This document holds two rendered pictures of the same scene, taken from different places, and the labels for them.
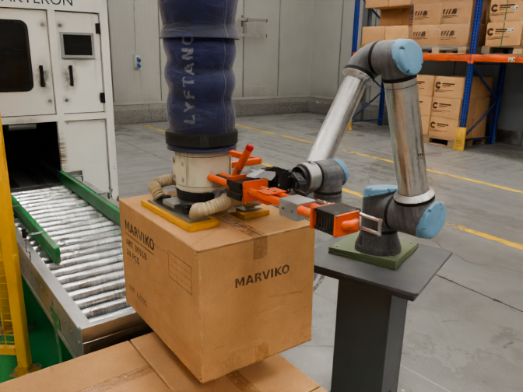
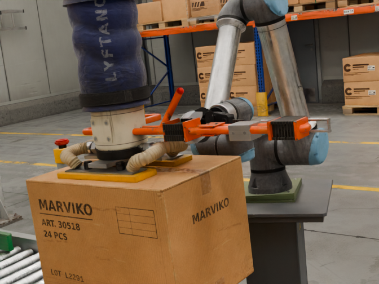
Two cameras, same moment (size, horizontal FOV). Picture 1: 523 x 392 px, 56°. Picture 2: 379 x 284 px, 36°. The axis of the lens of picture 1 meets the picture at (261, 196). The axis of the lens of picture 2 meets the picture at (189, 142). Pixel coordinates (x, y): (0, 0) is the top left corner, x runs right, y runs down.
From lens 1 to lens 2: 60 cm
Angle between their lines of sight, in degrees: 17
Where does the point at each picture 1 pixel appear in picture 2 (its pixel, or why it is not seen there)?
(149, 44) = not seen: outside the picture
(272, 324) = (224, 258)
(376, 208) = (264, 147)
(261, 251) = (206, 186)
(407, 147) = (288, 81)
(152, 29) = not seen: outside the picture
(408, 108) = (284, 45)
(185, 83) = (102, 43)
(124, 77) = not seen: outside the picture
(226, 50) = (133, 9)
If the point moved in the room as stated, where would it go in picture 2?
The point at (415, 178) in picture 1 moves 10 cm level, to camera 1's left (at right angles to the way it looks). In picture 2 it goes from (299, 109) to (276, 112)
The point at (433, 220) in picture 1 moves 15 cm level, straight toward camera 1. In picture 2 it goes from (321, 145) to (327, 153)
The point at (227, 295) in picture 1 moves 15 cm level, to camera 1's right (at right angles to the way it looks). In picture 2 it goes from (188, 233) to (237, 222)
